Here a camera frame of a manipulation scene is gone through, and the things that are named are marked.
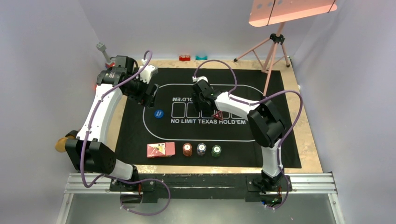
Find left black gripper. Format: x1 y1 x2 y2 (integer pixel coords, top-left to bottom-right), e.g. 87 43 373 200
124 73 158 108

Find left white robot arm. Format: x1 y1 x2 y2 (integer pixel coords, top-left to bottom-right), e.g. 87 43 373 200
65 50 159 191

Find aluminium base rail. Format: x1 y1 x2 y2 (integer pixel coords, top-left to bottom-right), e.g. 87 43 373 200
57 173 345 224

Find pink playing card box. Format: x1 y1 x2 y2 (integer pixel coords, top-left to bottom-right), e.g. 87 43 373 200
147 142 175 158

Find blue poker chip stack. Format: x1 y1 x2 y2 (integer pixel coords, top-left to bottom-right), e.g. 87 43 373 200
197 143 207 156

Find red small block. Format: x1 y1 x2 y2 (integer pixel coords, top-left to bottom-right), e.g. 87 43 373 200
179 55 191 61

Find green poker chip stack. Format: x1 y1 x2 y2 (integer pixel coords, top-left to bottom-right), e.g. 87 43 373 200
211 145 222 157

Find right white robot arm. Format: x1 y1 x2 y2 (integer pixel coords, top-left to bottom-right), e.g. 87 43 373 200
191 77 285 190

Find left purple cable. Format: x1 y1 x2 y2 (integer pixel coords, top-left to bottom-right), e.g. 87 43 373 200
79 50 171 217

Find pink music stand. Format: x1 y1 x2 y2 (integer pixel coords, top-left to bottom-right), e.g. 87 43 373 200
234 0 338 96

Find red triangular button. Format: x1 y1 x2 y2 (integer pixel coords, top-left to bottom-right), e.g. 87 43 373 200
212 111 224 121

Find teal small block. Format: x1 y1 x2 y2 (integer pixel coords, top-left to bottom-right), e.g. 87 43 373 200
195 55 208 60

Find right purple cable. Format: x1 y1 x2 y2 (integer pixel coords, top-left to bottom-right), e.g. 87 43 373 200
193 59 304 211

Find blue round dealer button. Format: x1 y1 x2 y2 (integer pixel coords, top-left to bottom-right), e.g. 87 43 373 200
154 110 164 119

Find black poker table mat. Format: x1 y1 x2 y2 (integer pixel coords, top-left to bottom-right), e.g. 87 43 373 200
112 67 302 169

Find red poker chip stack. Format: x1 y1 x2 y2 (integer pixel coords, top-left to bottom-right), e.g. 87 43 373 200
183 143 192 156

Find purple cable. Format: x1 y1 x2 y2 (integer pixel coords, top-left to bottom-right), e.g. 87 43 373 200
193 59 304 211
79 50 171 217

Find gold microphone on stand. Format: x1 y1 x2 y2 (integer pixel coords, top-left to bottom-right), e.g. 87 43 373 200
55 130 78 153

